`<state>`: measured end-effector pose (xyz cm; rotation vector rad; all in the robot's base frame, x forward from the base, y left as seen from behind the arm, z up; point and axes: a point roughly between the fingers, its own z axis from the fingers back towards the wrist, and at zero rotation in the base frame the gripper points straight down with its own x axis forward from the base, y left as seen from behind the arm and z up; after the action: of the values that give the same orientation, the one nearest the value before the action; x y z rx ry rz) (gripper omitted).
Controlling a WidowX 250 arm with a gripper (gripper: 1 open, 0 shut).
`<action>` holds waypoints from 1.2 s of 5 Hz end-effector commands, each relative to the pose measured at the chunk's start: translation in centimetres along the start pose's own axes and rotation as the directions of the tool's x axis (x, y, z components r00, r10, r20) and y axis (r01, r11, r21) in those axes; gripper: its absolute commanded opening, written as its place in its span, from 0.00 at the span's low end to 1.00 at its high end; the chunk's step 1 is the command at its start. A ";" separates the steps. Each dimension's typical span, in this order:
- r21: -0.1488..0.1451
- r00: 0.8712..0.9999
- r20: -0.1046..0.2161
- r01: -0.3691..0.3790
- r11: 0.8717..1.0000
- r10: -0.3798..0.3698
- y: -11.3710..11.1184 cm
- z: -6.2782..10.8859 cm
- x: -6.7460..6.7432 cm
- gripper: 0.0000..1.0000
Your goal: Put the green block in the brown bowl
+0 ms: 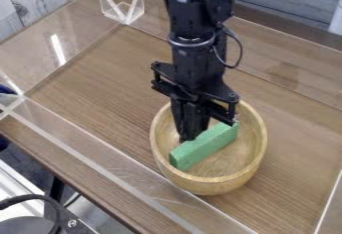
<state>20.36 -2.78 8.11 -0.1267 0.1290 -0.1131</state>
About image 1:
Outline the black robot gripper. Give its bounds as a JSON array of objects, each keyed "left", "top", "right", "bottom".
[{"left": 151, "top": 41, "right": 239, "bottom": 141}]

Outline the green rectangular block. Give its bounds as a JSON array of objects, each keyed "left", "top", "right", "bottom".
[{"left": 168, "top": 122, "right": 239, "bottom": 171}]

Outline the light wooden bowl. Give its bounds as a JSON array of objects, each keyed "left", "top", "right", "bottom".
[{"left": 149, "top": 101, "right": 267, "bottom": 196}]

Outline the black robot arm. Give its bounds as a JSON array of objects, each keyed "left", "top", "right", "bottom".
[{"left": 151, "top": 0, "right": 239, "bottom": 141}]

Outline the clear acrylic front barrier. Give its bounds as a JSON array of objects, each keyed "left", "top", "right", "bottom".
[{"left": 0, "top": 74, "right": 259, "bottom": 234}]

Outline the blue object at left edge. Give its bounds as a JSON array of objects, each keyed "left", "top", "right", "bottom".
[{"left": 0, "top": 84, "right": 17, "bottom": 94}]

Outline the clear acrylic corner bracket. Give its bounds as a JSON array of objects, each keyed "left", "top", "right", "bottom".
[{"left": 98, "top": 0, "right": 144, "bottom": 25}]

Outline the black metal bracket with screw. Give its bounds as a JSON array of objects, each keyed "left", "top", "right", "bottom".
[{"left": 42, "top": 196, "right": 98, "bottom": 234}]

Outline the black cable loop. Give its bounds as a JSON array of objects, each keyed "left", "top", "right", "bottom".
[{"left": 0, "top": 193, "right": 61, "bottom": 234}]

